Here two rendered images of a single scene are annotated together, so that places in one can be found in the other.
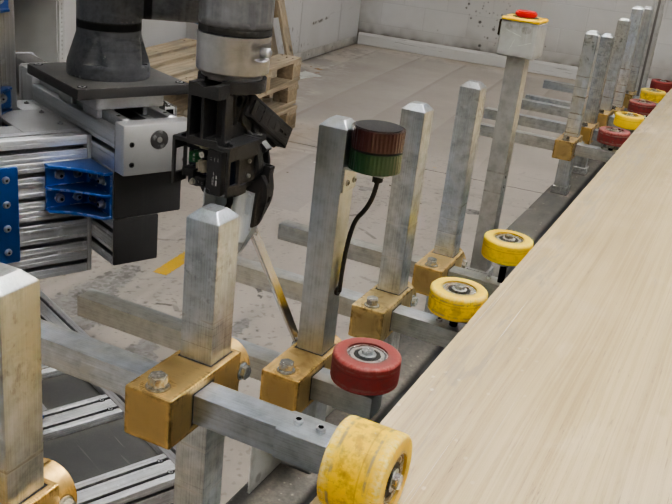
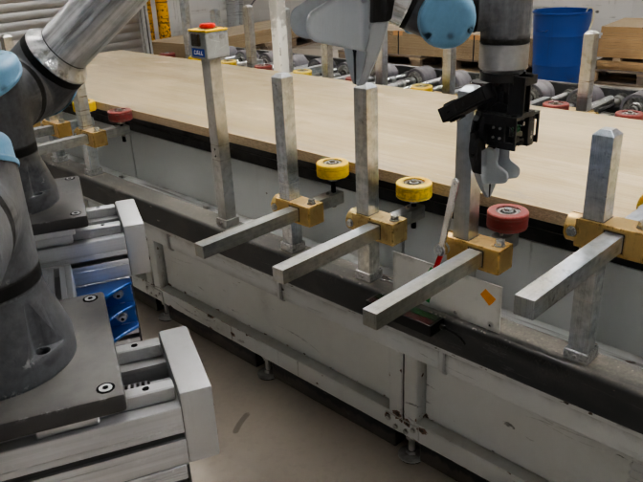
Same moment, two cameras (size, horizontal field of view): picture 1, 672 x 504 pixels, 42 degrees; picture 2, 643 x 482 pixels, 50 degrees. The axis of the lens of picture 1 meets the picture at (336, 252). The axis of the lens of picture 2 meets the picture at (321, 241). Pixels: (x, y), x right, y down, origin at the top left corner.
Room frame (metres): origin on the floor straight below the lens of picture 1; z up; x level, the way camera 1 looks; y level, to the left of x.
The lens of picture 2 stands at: (0.78, 1.25, 1.41)
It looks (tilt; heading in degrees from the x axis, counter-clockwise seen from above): 24 degrees down; 292
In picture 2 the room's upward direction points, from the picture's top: 3 degrees counter-clockwise
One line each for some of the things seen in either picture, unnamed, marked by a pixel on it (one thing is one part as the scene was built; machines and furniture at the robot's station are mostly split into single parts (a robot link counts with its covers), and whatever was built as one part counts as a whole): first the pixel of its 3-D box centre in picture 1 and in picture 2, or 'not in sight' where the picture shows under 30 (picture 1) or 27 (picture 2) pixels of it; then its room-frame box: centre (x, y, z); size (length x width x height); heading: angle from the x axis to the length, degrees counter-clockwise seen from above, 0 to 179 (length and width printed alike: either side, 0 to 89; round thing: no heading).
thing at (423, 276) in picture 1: (439, 269); (297, 208); (1.41, -0.18, 0.81); 0.13 x 0.06 x 0.05; 156
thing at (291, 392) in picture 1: (307, 371); (476, 250); (0.95, 0.02, 0.85); 0.13 x 0.06 x 0.05; 156
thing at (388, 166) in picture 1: (375, 158); not in sight; (0.95, -0.03, 1.12); 0.06 x 0.06 x 0.02
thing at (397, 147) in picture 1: (377, 136); not in sight; (0.95, -0.03, 1.15); 0.06 x 0.06 x 0.02
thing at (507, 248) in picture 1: (503, 267); (333, 182); (1.35, -0.28, 0.85); 0.08 x 0.08 x 0.11
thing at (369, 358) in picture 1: (362, 392); (506, 234); (0.90, -0.05, 0.85); 0.08 x 0.08 x 0.11
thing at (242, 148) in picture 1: (224, 132); (504, 109); (0.90, 0.13, 1.15); 0.09 x 0.08 x 0.12; 155
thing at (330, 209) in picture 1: (319, 310); (466, 211); (0.97, 0.01, 0.92); 0.03 x 0.03 x 0.48; 66
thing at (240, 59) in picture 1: (236, 55); (504, 56); (0.90, 0.12, 1.23); 0.08 x 0.08 x 0.05
